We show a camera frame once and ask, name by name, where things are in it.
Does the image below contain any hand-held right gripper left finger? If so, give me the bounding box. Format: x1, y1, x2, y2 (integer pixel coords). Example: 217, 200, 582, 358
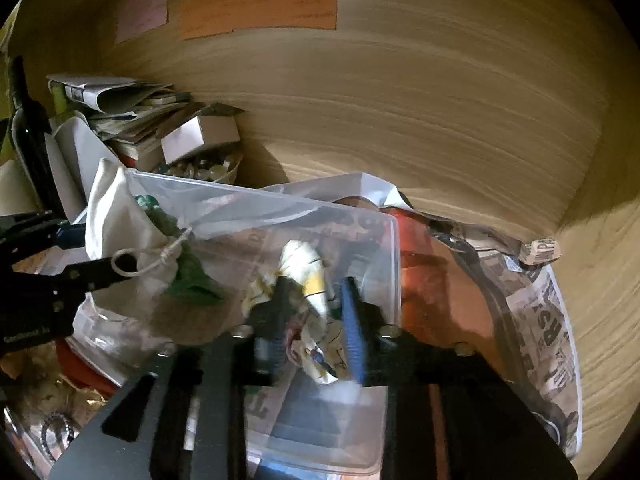
47, 278, 303, 480

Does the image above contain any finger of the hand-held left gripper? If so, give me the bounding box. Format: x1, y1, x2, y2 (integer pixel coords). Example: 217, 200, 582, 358
49, 254, 138, 307
0, 211, 87, 267

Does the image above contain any orange paper note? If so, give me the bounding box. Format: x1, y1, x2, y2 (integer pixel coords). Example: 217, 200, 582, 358
175, 0, 340, 41

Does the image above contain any pink paper note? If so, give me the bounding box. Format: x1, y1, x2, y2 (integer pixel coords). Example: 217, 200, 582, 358
115, 0, 169, 44

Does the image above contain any white yellow wrapper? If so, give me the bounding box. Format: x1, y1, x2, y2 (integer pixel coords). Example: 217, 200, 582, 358
241, 240, 352, 387

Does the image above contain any pile of newspapers and books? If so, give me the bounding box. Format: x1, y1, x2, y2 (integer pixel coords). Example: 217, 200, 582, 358
46, 73, 246, 172

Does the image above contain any white drawstring pouch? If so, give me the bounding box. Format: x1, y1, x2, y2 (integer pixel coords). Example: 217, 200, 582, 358
84, 157, 195, 312

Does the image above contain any white paper sheet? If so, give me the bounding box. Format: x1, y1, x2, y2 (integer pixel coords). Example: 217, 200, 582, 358
44, 115, 117, 217

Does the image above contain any red orange bag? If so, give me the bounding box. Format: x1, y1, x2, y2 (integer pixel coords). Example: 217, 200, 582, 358
384, 204, 503, 353

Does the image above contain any dark glass bottle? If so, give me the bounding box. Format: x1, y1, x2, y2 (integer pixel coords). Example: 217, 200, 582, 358
7, 55, 64, 217

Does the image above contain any clear plastic bag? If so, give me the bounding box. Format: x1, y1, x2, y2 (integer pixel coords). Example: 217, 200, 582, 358
64, 294, 177, 387

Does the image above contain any printed newspaper sheet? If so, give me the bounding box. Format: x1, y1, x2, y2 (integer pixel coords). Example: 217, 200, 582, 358
250, 172, 585, 462

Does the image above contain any small white cardboard box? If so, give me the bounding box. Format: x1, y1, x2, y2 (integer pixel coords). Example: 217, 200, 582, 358
160, 114, 241, 165

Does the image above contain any green fabric piece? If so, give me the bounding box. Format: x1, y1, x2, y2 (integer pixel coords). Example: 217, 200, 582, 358
131, 194, 224, 307

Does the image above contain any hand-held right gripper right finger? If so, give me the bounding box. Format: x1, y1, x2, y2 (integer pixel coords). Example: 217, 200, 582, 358
339, 276, 577, 480

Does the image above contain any clear plastic box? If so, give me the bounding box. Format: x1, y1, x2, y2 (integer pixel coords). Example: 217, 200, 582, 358
124, 169, 402, 477

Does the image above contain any beaded bracelet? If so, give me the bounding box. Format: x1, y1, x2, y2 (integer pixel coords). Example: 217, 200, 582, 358
41, 411, 82, 462

